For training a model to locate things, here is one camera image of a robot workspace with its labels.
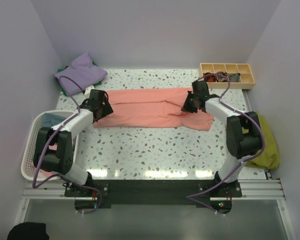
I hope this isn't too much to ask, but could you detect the salmon pink t-shirt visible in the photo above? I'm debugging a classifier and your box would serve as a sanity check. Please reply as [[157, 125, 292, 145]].
[[93, 87, 214, 131]]

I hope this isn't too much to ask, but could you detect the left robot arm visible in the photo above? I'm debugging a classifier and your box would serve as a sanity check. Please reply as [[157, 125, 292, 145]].
[[32, 89, 114, 196]]

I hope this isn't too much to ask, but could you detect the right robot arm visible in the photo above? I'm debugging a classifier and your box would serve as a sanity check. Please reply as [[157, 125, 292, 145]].
[[181, 80, 265, 197]]

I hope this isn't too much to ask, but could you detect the folded green t-shirt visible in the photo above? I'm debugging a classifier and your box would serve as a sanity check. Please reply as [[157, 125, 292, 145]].
[[57, 61, 103, 96]]

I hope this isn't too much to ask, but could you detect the red black rolled sock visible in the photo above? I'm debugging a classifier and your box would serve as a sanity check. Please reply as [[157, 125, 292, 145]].
[[203, 72, 216, 83]]

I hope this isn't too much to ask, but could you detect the brown patterned rolled sock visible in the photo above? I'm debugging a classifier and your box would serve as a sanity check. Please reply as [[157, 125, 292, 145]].
[[215, 71, 229, 83]]

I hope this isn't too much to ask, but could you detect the folded lilac t-shirt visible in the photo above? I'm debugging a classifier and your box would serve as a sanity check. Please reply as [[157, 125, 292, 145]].
[[54, 52, 108, 96]]

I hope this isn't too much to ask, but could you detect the grey rolled sock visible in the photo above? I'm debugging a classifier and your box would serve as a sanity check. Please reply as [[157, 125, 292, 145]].
[[228, 73, 241, 83]]

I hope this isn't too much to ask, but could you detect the grey blue t-shirt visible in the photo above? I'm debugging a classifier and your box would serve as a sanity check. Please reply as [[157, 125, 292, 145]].
[[41, 113, 66, 128]]

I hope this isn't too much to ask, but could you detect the wooden compartment tray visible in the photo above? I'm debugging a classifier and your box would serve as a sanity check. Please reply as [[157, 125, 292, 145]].
[[199, 63, 256, 90]]

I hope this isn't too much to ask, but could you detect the light pink t-shirt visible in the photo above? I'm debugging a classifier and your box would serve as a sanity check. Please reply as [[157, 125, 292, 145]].
[[40, 143, 57, 177]]

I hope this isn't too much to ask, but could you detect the olive green t-shirt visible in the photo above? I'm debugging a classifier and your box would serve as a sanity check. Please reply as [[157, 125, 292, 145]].
[[245, 111, 280, 170]]

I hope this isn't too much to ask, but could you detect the white laundry basket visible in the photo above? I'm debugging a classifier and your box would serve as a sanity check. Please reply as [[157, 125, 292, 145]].
[[21, 110, 81, 182]]

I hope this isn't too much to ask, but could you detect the black object bottom left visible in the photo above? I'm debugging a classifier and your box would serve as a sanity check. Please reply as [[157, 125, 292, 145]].
[[7, 222, 50, 240]]

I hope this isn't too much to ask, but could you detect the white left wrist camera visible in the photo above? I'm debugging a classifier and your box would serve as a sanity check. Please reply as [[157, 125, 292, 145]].
[[84, 85, 95, 98]]

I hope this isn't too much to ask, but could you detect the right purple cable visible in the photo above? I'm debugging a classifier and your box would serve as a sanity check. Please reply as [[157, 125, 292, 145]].
[[186, 76, 267, 215]]

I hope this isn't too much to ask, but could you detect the purple cable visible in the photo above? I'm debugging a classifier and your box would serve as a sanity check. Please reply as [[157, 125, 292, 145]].
[[31, 75, 102, 215], [186, 76, 267, 215]]

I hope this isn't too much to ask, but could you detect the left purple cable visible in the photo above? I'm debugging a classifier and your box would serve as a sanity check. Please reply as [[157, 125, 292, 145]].
[[31, 75, 102, 215]]

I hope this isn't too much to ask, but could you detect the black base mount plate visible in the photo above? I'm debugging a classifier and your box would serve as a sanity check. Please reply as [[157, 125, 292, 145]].
[[63, 179, 243, 214]]

